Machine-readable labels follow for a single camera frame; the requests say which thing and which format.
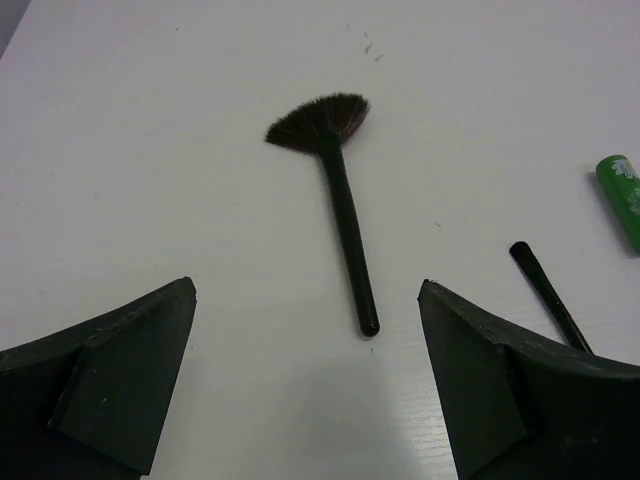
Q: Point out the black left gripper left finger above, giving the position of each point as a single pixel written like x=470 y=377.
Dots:
x=90 y=401

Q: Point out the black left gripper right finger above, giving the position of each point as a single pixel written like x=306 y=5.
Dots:
x=518 y=405

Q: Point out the black fan makeup brush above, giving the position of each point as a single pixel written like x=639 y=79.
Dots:
x=321 y=127

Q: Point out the green lip balm tube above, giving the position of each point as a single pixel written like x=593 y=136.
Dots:
x=620 y=183

